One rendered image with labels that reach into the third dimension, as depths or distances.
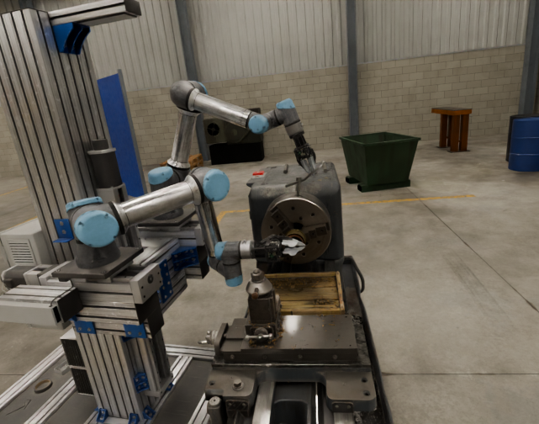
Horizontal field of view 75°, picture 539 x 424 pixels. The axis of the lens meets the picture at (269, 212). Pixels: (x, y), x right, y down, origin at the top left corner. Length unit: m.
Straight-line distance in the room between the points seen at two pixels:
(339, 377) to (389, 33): 11.14
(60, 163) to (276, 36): 10.39
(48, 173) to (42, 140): 0.13
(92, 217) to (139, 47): 11.65
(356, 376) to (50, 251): 1.32
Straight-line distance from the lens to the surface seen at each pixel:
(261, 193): 1.70
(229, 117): 1.53
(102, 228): 1.19
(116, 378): 1.98
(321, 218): 1.54
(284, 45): 11.56
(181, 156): 1.80
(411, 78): 11.77
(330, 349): 1.07
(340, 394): 1.05
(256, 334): 1.09
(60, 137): 1.55
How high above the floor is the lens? 1.65
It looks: 17 degrees down
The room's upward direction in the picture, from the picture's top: 6 degrees counter-clockwise
